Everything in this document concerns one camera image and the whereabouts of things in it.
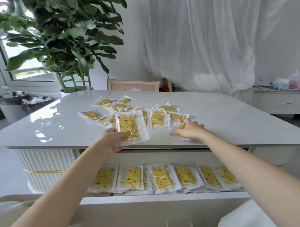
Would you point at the person's right hand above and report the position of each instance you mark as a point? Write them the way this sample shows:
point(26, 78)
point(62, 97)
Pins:
point(193, 130)

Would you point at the person's left hand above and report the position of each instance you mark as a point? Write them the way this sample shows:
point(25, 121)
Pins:
point(108, 141)

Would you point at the person's left thumb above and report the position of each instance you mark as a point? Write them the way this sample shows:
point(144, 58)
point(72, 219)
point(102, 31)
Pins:
point(123, 135)

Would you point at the person's right fingers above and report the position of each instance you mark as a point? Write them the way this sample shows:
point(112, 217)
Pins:
point(183, 132)

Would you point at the yellow patterned packet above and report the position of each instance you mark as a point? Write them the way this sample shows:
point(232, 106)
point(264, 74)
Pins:
point(132, 123)
point(174, 135)

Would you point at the person's right forearm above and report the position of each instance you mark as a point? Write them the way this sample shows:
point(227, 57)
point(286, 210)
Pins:
point(252, 170)

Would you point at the person's left forearm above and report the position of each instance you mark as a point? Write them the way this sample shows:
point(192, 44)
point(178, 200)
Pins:
point(57, 193)

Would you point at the pile of yellow packets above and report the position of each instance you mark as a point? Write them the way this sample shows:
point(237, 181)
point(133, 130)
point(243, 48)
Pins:
point(158, 118)

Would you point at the row of yellow packets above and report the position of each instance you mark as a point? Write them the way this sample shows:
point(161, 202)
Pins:
point(162, 178)

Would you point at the white drawer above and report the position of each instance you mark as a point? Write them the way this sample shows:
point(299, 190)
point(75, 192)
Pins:
point(165, 198)

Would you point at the white plant pot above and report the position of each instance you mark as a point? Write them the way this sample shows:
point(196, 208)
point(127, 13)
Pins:
point(65, 92)

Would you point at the white fluted table base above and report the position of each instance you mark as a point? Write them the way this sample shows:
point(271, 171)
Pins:
point(274, 155)
point(43, 162)

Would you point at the black mesh waste bin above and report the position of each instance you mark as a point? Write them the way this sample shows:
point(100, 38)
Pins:
point(36, 102)

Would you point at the white sheer curtain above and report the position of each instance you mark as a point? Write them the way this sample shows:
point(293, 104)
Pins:
point(211, 41)

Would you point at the white side cabinet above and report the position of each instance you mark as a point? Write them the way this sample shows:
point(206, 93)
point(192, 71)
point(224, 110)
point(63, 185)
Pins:
point(279, 101)

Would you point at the grey waste bin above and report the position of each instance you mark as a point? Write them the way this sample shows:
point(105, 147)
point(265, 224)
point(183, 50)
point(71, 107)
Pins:
point(11, 109)

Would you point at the white framed window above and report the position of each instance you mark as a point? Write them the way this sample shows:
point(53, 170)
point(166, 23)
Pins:
point(28, 69)

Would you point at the green leafy potted plant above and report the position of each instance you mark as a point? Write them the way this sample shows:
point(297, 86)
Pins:
point(63, 34)

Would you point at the clear plastic bottle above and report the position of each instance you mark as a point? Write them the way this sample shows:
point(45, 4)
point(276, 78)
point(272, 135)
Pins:
point(6, 92)

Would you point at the pink plastic bag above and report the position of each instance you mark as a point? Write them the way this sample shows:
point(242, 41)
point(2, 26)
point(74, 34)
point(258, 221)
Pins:
point(298, 80)

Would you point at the person's beige clothing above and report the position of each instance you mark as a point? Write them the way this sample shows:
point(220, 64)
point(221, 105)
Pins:
point(11, 212)

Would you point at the wooden picture frame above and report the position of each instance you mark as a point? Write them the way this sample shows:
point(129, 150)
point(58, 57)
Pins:
point(133, 86)

